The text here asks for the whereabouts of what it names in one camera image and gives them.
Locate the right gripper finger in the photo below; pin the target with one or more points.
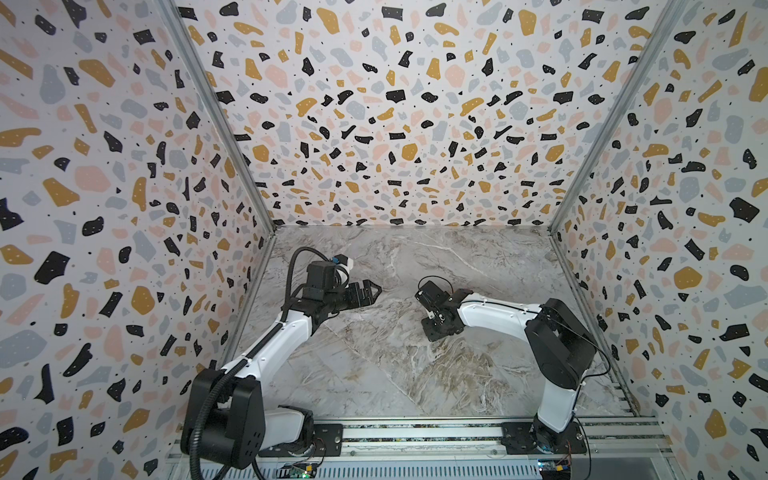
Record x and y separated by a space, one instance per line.
431 330
453 325

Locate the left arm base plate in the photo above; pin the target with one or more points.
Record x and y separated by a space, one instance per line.
323 440

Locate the left frame aluminium post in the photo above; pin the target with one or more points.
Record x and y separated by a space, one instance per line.
178 34

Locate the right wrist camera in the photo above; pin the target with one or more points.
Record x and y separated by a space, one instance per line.
431 297

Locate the right frame aluminium post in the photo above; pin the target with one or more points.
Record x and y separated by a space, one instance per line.
669 16

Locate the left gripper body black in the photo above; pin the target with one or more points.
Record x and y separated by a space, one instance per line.
338 299

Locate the frame aluminium post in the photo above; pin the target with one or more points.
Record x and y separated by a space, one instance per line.
669 16
178 34

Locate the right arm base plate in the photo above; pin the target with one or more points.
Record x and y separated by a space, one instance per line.
528 438

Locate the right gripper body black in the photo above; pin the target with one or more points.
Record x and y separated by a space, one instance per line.
436 309

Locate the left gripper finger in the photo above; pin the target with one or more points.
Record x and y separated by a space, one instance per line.
360 299
369 288

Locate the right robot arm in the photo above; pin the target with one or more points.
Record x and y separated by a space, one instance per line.
562 347

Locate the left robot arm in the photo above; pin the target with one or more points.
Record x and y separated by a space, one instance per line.
227 421

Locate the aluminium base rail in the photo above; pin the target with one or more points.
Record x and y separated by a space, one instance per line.
470 448

